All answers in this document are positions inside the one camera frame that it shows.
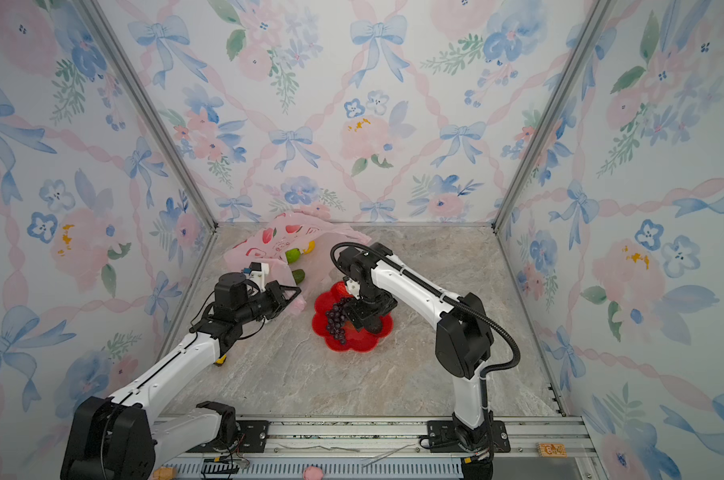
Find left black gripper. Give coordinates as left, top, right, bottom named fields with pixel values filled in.
left=236, top=282, right=301, bottom=327

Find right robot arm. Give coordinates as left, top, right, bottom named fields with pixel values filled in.
left=331, top=242, right=494, bottom=452

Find left corner aluminium post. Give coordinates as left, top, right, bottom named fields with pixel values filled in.
left=73, top=0, right=218, bottom=232

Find right corner aluminium post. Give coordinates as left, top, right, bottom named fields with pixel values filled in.
left=492, top=0, right=614, bottom=235

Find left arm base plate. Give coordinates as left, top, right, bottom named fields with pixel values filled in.
left=231, top=420, right=271, bottom=453

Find green custard apple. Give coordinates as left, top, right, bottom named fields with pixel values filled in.
left=285, top=248, right=302, bottom=264

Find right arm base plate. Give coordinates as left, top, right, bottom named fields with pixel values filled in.
left=421, top=420, right=511, bottom=456

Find pink small object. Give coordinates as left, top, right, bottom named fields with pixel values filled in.
left=303, top=466, right=325, bottom=480

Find pink plastic bag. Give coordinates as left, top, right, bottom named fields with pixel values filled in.
left=224, top=212, right=371, bottom=315

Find aluminium front rail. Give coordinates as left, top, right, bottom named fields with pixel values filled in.
left=148, top=415, right=607, bottom=479

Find corner aluminium post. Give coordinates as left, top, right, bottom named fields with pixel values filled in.
left=73, top=0, right=218, bottom=232
left=492, top=0, right=614, bottom=235

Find yellow fruit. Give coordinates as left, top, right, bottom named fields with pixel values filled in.
left=302, top=241, right=316, bottom=255

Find dark grape bunch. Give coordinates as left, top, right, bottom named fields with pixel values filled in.
left=326, top=298, right=350, bottom=345

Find red flower-shaped plate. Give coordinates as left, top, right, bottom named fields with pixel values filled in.
left=312, top=281, right=394, bottom=353

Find black corrugated cable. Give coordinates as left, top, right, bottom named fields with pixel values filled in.
left=329, top=241, right=522, bottom=379

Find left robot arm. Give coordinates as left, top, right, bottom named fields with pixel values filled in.
left=60, top=265, right=301, bottom=479

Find small wooden tag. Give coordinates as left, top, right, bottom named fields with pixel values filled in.
left=538, top=443, right=568, bottom=458

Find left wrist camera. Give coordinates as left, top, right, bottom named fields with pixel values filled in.
left=246, top=262, right=270, bottom=291

